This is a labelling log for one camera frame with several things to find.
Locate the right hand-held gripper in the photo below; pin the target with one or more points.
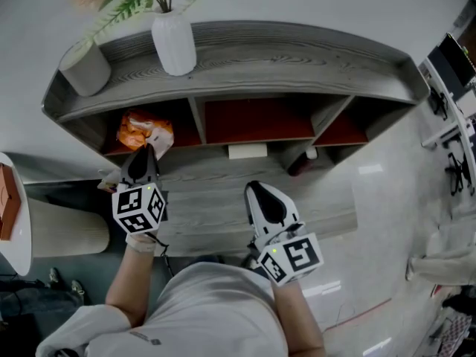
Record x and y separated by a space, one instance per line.
294 255

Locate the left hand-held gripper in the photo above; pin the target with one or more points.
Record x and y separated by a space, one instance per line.
139 206

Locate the orange snack bag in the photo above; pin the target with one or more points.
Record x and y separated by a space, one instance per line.
143 128

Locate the grey wooden shelf desk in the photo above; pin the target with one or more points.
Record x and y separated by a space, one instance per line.
260 65

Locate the person's right forearm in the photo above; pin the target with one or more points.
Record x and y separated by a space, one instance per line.
301 322

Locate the person's left forearm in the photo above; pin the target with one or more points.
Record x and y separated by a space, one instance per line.
128 285

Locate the grey wooden table top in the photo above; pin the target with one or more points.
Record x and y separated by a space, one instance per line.
208 206

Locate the long white office desk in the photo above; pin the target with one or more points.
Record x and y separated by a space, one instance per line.
459 110

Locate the white round side table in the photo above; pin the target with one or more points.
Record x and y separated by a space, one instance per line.
63 229

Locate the dark red bottle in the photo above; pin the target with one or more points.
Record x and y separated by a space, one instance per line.
301 164

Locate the person's white shirt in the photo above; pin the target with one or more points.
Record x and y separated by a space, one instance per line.
212 311

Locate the white flat box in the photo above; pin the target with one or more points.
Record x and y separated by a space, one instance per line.
248 151

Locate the brown box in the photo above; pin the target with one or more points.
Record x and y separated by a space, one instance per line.
8 203

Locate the grey cylinder pot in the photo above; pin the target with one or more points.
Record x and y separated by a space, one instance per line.
87 73

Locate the white ribbed vase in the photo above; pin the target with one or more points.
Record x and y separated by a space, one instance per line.
174 45

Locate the black office chair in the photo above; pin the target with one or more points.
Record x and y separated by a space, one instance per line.
459 173

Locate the black monitor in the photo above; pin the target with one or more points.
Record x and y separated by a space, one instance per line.
451 63

